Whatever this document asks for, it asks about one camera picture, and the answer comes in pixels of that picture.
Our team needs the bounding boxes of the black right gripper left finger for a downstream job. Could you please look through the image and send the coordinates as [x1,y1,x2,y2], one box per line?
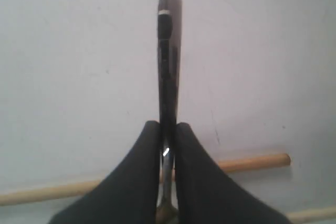
[50,121,160,223]

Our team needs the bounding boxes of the long steel spoon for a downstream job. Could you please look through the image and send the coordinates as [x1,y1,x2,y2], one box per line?
[155,0,182,223]

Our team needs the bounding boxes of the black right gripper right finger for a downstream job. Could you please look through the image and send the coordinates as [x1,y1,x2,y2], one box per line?
[175,123,290,223]

